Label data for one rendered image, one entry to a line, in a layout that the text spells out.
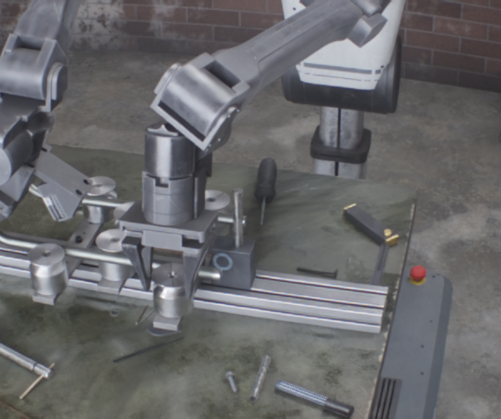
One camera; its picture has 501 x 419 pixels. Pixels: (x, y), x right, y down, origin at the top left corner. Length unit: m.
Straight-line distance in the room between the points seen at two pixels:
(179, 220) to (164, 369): 0.19
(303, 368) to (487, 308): 1.63
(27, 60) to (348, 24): 0.45
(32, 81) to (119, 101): 2.71
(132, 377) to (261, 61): 0.40
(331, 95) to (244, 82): 0.76
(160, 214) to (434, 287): 1.36
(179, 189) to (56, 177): 0.17
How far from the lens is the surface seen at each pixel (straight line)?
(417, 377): 2.15
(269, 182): 1.52
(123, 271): 1.28
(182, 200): 1.14
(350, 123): 1.91
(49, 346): 1.27
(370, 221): 1.46
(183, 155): 1.12
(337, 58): 1.81
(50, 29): 1.17
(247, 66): 1.13
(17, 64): 1.16
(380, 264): 1.39
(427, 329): 2.29
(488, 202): 3.28
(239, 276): 1.28
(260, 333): 1.27
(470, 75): 4.03
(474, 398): 2.51
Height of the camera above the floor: 1.68
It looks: 33 degrees down
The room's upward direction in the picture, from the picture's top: straight up
